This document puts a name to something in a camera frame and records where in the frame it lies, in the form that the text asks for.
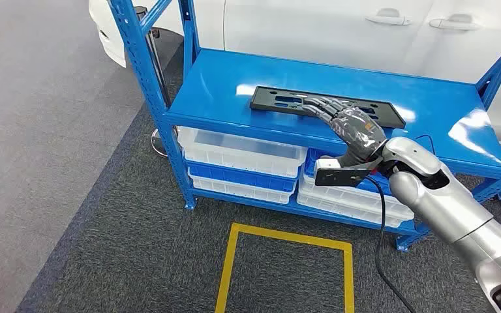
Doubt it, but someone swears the white car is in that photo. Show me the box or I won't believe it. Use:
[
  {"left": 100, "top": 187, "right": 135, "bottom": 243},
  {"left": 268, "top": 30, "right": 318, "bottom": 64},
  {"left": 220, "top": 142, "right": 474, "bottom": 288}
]
[{"left": 88, "top": 0, "right": 501, "bottom": 152}]

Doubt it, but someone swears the white plastic bin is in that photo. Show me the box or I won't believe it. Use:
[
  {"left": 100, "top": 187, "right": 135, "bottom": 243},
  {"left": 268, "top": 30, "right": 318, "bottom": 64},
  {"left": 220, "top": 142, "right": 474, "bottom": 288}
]
[
  {"left": 296, "top": 192, "right": 409, "bottom": 228},
  {"left": 189, "top": 172, "right": 295, "bottom": 205},
  {"left": 299, "top": 172, "right": 415, "bottom": 219}
]

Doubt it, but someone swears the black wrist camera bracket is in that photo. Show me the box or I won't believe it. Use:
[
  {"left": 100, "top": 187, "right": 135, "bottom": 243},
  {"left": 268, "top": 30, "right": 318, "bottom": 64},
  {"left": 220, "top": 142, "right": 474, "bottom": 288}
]
[{"left": 314, "top": 167, "right": 383, "bottom": 188}]

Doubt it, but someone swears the clear plastic bin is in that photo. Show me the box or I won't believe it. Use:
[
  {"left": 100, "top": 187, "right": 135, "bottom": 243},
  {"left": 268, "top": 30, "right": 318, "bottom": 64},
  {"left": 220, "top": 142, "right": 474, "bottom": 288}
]
[{"left": 177, "top": 126, "right": 309, "bottom": 179}]

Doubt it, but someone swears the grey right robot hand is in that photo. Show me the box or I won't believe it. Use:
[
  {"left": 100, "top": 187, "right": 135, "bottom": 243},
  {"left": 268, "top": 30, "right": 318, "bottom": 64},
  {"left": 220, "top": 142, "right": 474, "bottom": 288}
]
[{"left": 302, "top": 95, "right": 388, "bottom": 168}]

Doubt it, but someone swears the blue metal shelf rack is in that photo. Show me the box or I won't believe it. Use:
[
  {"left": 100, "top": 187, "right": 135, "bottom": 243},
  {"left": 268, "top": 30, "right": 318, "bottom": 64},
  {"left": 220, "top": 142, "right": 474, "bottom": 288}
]
[{"left": 106, "top": 0, "right": 501, "bottom": 252}]

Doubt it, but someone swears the long black plastic part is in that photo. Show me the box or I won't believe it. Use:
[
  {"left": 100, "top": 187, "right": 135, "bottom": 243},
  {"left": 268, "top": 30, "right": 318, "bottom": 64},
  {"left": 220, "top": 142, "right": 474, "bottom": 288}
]
[{"left": 249, "top": 85, "right": 407, "bottom": 130}]

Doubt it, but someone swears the chrome stanchion post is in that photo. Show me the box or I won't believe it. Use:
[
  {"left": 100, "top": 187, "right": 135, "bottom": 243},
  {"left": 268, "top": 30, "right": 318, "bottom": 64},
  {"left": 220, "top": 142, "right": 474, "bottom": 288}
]
[{"left": 132, "top": 6, "right": 181, "bottom": 158}]

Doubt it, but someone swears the yellow floor tape square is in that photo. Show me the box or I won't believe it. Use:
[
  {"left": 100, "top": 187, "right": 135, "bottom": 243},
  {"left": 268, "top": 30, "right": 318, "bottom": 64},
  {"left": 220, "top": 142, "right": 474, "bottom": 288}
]
[{"left": 214, "top": 222, "right": 355, "bottom": 313}]

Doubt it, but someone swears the black camera cable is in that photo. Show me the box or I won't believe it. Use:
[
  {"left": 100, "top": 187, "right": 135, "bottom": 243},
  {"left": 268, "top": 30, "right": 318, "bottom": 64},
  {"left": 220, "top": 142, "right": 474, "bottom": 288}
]
[{"left": 364, "top": 175, "right": 418, "bottom": 313}]

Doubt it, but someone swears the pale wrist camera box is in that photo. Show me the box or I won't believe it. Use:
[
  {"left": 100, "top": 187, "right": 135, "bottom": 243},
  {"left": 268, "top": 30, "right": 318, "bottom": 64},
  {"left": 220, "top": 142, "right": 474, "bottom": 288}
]
[{"left": 314, "top": 156, "right": 343, "bottom": 172}]

